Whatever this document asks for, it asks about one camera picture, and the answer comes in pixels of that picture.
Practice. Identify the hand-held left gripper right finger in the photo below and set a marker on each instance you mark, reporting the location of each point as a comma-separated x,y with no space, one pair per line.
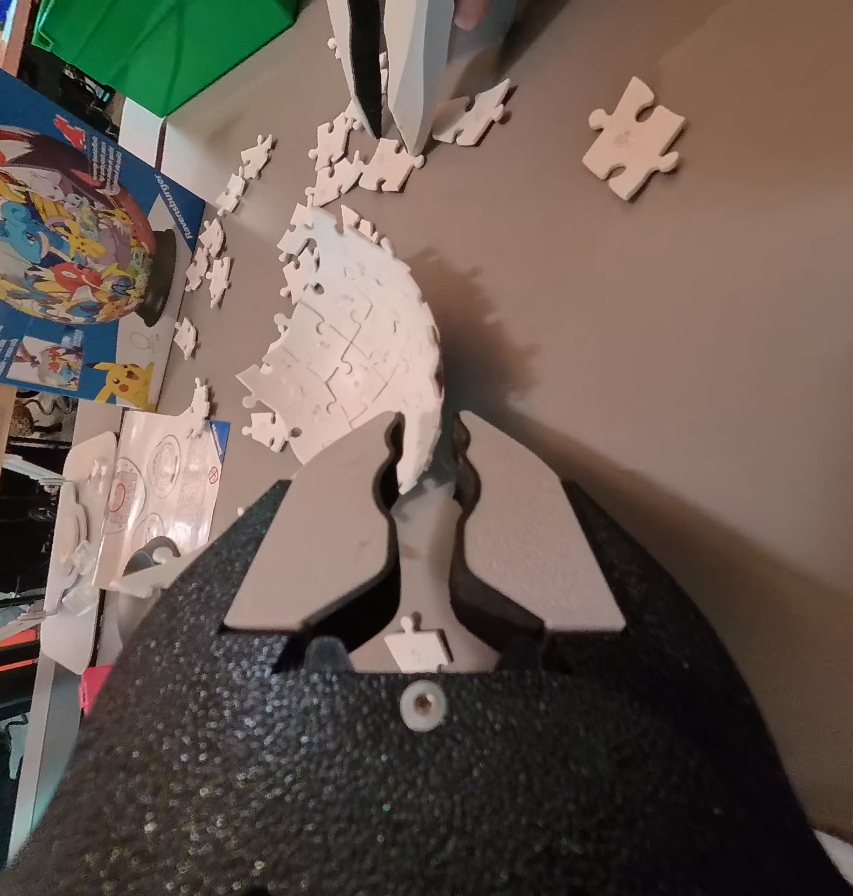
538,553

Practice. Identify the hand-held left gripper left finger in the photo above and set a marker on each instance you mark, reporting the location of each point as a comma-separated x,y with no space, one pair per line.
314,553

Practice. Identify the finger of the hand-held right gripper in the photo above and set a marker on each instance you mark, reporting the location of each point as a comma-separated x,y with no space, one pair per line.
360,63
419,70

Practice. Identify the assembled curved puzzle ball section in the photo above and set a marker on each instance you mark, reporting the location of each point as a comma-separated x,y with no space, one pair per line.
356,343

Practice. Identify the white puzzle pieces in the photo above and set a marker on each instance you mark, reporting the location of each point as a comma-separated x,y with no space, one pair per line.
633,136

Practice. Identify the black round ball stand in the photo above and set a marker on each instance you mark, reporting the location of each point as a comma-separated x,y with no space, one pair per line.
150,553

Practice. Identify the blue puzzle box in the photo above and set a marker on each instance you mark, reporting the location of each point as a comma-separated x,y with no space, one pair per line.
69,245

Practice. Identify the person's right hand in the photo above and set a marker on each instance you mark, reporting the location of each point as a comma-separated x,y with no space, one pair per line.
479,12

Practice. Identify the white printed instruction leaflet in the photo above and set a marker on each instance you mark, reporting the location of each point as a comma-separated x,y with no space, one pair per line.
174,476

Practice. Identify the green box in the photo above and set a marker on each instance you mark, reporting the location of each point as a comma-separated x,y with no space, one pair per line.
160,49

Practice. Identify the small red block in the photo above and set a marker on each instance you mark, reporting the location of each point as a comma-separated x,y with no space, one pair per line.
94,689

